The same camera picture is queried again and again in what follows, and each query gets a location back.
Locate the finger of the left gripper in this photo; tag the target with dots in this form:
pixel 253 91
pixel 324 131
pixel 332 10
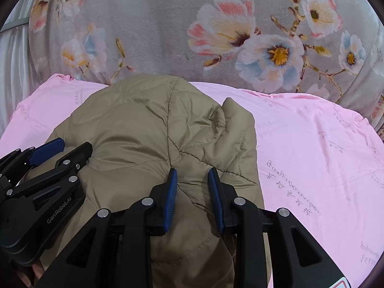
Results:
pixel 16 164
pixel 71 163

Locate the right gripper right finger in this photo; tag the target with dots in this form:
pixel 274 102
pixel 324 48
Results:
pixel 297 259

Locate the silver satin curtain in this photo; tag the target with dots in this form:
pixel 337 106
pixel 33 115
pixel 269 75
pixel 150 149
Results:
pixel 25 35

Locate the pink bed sheet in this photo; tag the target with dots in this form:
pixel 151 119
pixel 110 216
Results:
pixel 319 160

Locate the olive quilted jacket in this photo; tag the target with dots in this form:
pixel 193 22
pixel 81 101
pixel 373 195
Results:
pixel 142 127

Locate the person's left hand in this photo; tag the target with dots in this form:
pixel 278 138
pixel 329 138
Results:
pixel 31 275

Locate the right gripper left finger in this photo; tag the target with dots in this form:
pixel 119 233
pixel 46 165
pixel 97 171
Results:
pixel 113 248

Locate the grey floral blanket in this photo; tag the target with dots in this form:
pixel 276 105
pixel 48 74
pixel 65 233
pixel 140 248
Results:
pixel 328 48

